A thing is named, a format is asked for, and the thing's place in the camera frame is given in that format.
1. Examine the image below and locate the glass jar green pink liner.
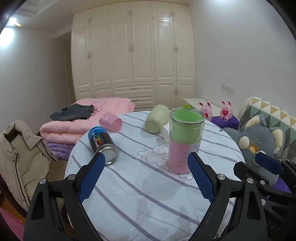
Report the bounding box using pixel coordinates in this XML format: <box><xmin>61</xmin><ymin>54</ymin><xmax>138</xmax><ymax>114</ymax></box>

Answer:
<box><xmin>168</xmin><ymin>108</ymin><xmax>206</xmax><ymax>174</ymax></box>

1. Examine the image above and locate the pink plastic cup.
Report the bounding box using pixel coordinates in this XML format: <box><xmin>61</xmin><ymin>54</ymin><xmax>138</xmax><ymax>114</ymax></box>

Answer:
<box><xmin>99</xmin><ymin>111</ymin><xmax>122</xmax><ymax>132</ymax></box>

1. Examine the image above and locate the white paper cup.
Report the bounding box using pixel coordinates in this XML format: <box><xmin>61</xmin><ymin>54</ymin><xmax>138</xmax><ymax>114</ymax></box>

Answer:
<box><xmin>161</xmin><ymin>123</ymin><xmax>170</xmax><ymax>143</ymax></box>

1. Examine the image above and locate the pale green cup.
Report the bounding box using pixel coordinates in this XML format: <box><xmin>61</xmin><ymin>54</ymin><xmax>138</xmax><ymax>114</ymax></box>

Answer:
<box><xmin>144</xmin><ymin>104</ymin><xmax>170</xmax><ymax>134</ymax></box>

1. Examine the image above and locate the grey bear plush cushion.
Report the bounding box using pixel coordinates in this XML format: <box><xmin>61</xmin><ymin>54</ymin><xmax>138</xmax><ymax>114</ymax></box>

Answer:
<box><xmin>223</xmin><ymin>114</ymin><xmax>285</xmax><ymax>186</ymax></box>

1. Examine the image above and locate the pink bag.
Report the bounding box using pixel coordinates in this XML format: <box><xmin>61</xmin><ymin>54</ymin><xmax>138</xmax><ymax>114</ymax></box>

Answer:
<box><xmin>1</xmin><ymin>208</ymin><xmax>24</xmax><ymax>240</ymax></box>

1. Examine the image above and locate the triangle pattern quilted blanket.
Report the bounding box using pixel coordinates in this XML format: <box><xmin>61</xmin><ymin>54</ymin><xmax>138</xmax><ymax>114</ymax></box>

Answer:
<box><xmin>238</xmin><ymin>96</ymin><xmax>296</xmax><ymax>163</ymax></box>

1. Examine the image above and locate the purple cushion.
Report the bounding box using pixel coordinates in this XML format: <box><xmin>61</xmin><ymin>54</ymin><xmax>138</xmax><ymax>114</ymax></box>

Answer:
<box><xmin>211</xmin><ymin>115</ymin><xmax>239</xmax><ymax>130</ymax></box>

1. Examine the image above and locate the purple folded blanket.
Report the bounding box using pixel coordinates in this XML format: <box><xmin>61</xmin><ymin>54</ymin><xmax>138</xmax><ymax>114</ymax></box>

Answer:
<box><xmin>48</xmin><ymin>142</ymin><xmax>74</xmax><ymax>161</ymax></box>

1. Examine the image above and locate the beige jacket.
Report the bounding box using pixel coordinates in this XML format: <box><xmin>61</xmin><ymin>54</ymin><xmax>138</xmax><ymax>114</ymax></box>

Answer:
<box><xmin>1</xmin><ymin>120</ymin><xmax>58</xmax><ymax>211</ymax></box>

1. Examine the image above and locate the right pink bunny plush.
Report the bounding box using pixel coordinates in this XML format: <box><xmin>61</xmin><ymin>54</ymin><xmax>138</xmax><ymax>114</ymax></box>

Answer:
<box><xmin>219</xmin><ymin>101</ymin><xmax>232</xmax><ymax>121</ymax></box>

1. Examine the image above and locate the pink bunny plush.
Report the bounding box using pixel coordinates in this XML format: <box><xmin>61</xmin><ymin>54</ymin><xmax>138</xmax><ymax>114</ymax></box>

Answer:
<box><xmin>219</xmin><ymin>101</ymin><xmax>232</xmax><ymax>121</ymax></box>
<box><xmin>199</xmin><ymin>101</ymin><xmax>213</xmax><ymax>121</ymax></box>

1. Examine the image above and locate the left pink bunny plush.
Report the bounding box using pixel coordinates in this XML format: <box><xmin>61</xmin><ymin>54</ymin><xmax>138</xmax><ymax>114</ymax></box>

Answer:
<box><xmin>199</xmin><ymin>101</ymin><xmax>213</xmax><ymax>121</ymax></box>

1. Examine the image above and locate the pink folded quilt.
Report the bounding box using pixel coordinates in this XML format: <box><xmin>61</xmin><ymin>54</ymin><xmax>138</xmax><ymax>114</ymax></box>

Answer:
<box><xmin>40</xmin><ymin>97</ymin><xmax>135</xmax><ymax>145</ymax></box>

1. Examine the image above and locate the striped white tablecloth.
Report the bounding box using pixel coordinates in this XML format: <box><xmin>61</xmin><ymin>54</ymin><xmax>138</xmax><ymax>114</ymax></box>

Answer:
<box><xmin>64</xmin><ymin>110</ymin><xmax>246</xmax><ymax>241</ymax></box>

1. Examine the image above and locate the blue black spray can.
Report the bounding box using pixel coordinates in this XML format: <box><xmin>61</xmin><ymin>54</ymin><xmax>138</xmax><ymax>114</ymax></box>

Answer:
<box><xmin>88</xmin><ymin>126</ymin><xmax>119</xmax><ymax>165</ymax></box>

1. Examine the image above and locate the white low cabinet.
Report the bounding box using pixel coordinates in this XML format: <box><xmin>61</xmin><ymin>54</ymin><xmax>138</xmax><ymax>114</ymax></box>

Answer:
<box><xmin>183</xmin><ymin>98</ymin><xmax>221</xmax><ymax>116</ymax></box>

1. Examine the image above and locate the dark grey garment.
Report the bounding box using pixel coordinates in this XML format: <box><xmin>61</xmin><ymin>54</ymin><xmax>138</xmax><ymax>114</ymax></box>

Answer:
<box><xmin>50</xmin><ymin>103</ymin><xmax>94</xmax><ymax>121</ymax></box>

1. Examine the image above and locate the cream wardrobe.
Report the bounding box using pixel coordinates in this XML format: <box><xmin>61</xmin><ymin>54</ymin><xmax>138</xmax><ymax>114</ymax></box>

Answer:
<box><xmin>71</xmin><ymin>1</ymin><xmax>195</xmax><ymax>110</ymax></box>

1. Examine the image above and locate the white wall socket strip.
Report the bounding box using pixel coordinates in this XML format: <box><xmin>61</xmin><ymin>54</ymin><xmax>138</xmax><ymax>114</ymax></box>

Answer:
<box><xmin>221</xmin><ymin>84</ymin><xmax>234</xmax><ymax>93</ymax></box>

